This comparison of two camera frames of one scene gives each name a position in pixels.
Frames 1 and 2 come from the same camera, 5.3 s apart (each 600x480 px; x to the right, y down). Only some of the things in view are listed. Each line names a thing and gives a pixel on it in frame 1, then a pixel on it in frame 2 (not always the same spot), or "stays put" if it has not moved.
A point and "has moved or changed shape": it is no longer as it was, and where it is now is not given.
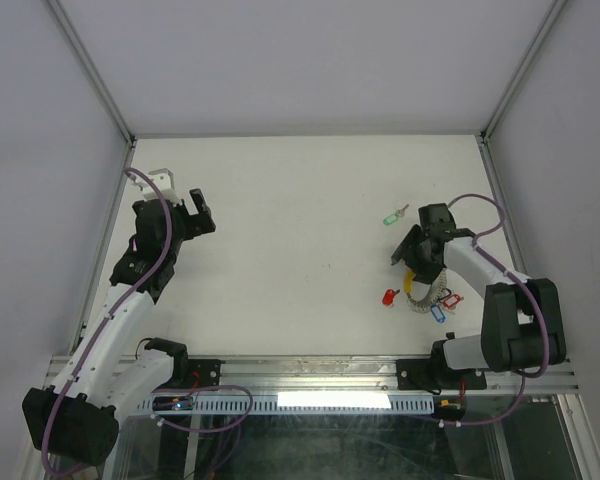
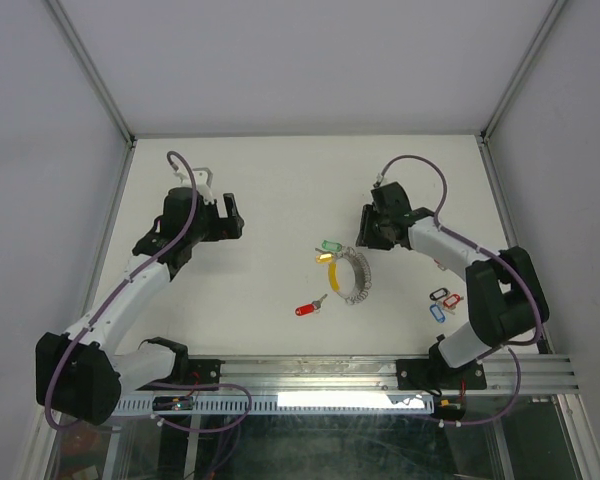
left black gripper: x=196 y=224 to x=224 y=228
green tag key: x=393 y=218 has moved or changed shape
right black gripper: x=424 y=273 to x=363 y=237
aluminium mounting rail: x=366 y=373 stays put
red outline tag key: x=453 y=300 stays put
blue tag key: x=437 y=313 stays put
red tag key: x=389 y=296 to x=309 y=308
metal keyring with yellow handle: x=437 y=291 to x=362 y=275
